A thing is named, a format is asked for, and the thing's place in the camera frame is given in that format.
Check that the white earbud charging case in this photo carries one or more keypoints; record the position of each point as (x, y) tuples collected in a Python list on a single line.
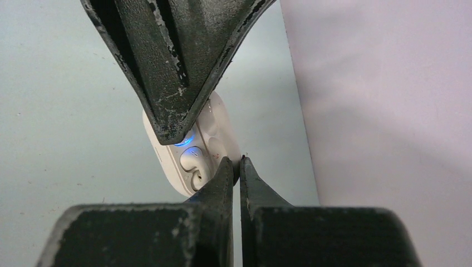
[(212, 133)]

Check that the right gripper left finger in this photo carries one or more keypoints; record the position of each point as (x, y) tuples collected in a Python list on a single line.
[(196, 232)]

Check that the white earbud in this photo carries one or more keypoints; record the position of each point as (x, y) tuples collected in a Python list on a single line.
[(194, 162)]

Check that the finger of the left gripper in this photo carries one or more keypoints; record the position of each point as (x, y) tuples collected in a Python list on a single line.
[(173, 53)]

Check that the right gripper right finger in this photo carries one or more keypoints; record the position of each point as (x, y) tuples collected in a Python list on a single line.
[(277, 233)]

